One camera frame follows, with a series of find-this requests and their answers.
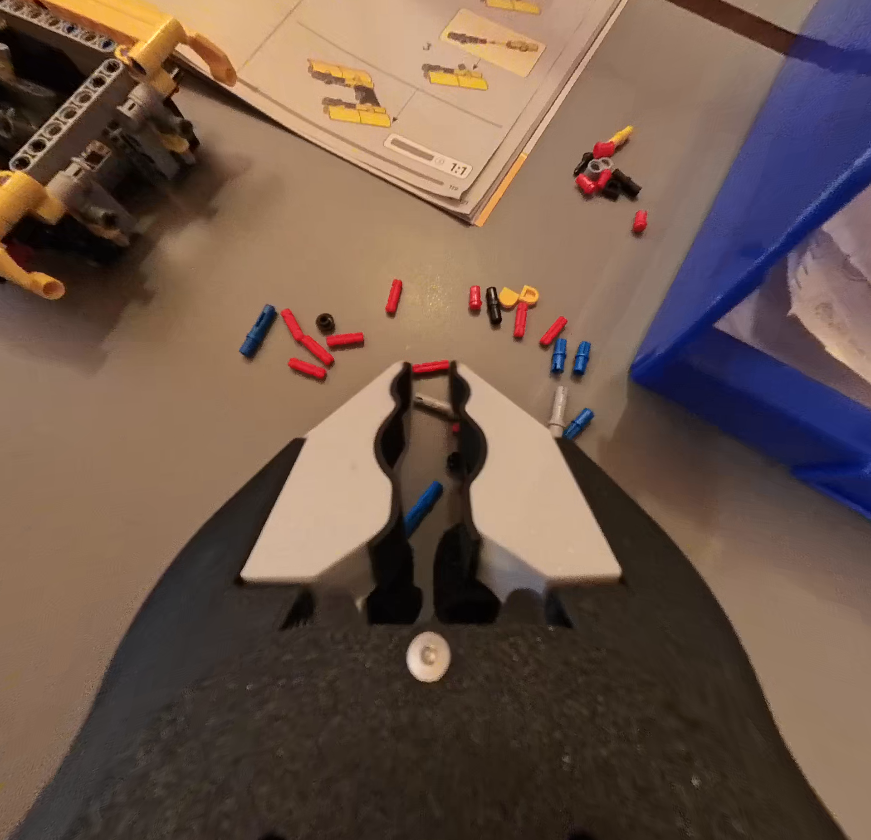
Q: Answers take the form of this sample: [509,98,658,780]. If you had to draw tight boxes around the instruction booklet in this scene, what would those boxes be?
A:
[68,0,634,228]

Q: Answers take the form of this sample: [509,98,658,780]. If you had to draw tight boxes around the yellow brick toy car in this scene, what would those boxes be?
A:
[0,0,238,302]

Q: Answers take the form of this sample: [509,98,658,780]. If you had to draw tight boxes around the grey desk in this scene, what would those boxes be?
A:
[0,0,871,840]

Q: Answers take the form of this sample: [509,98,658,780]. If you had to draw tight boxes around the scattered small coloured pins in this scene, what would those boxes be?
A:
[240,125,647,535]

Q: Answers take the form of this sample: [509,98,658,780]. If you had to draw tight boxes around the brown desk divider strip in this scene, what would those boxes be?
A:
[612,0,800,54]

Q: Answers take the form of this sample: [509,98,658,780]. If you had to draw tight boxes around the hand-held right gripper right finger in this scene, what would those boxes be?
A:
[435,360,623,626]

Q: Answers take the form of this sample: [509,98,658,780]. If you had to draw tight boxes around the blue storage bin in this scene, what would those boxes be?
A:
[629,0,871,520]

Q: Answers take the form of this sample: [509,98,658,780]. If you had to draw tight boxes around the crumpled white paper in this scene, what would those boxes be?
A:
[714,203,871,412]

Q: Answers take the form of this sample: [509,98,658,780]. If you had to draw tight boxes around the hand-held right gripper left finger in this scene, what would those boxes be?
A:
[240,360,419,626]

